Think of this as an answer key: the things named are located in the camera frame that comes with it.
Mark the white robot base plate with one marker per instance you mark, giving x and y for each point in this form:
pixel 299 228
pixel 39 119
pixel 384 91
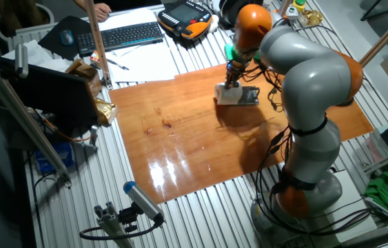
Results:
pixel 352 193

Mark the colourful puzzle cube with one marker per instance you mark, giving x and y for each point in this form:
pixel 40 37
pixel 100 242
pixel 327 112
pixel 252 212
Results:
pixel 95 58

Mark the short aluminium profile bracket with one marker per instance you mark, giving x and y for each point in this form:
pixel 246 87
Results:
pixel 109 220

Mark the black flat monitor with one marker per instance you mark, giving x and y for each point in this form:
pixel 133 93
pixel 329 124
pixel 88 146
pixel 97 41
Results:
pixel 52 93

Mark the black mouse pad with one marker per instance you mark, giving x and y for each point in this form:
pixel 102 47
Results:
pixel 50 43

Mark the person hand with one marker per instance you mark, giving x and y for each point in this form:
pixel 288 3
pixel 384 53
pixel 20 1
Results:
pixel 103 12

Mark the dark computer mouse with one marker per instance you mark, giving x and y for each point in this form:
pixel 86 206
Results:
pixel 66 37

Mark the long diagonal aluminium strut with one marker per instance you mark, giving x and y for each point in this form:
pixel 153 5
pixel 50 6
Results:
pixel 25 120

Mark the white radiator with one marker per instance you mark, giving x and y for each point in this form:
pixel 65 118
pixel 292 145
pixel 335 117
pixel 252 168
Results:
pixel 31 34

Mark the person forearm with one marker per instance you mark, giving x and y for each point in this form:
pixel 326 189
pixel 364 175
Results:
pixel 85 3

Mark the black computer keyboard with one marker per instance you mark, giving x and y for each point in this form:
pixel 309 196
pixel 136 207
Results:
pixel 118 36

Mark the grey box green button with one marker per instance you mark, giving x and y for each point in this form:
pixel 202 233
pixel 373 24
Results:
pixel 291 13

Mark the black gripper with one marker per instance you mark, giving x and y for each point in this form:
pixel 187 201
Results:
pixel 235 71

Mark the upright frame post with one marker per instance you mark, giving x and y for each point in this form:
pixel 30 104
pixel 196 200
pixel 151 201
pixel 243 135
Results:
pixel 98 41

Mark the white paper roll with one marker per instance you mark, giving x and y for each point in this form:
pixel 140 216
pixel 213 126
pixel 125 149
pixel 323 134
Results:
pixel 228 98

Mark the blue plastic pack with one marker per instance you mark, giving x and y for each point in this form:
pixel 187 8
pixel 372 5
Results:
pixel 56 156

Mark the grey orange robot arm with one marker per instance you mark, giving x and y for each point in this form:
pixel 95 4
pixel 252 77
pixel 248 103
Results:
pixel 311 79

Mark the white rimmed round bin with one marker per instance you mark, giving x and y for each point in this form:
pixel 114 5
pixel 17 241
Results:
pixel 47 10

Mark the small white object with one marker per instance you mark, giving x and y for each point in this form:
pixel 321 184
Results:
pixel 213 23

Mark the grey camera blue cap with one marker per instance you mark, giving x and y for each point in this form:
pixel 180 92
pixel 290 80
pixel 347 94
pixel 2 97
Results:
pixel 142 199

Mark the black round device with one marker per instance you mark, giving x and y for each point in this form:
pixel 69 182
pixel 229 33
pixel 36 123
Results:
pixel 228 10

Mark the yellow box green button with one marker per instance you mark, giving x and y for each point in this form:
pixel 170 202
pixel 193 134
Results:
pixel 299 4

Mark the crumpled foil wrapper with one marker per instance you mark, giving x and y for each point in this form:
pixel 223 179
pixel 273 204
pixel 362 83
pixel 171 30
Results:
pixel 312 17

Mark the dark pen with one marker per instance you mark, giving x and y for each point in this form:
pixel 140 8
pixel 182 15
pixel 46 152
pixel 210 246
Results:
pixel 118 64

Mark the glossy wooden board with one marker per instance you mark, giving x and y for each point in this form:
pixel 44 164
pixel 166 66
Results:
pixel 186 144

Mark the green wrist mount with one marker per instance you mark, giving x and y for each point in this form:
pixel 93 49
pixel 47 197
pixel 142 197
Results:
pixel 229 51

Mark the large white paper sheet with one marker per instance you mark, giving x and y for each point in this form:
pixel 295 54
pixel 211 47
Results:
pixel 145 65

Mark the brown cardboard box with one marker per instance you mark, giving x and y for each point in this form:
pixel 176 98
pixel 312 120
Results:
pixel 85 70

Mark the black orange teach pendant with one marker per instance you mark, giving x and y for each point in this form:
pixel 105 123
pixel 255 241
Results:
pixel 183 15

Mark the gold foil bag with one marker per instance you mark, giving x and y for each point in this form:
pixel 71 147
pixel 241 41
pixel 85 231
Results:
pixel 105 110

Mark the slanted frame strut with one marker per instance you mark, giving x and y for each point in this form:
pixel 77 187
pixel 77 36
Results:
pixel 386 34

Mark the white paper under keyboard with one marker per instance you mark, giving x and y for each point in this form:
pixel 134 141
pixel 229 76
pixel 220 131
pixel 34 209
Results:
pixel 128 19

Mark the white paper stack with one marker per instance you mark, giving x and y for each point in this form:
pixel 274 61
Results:
pixel 38 55

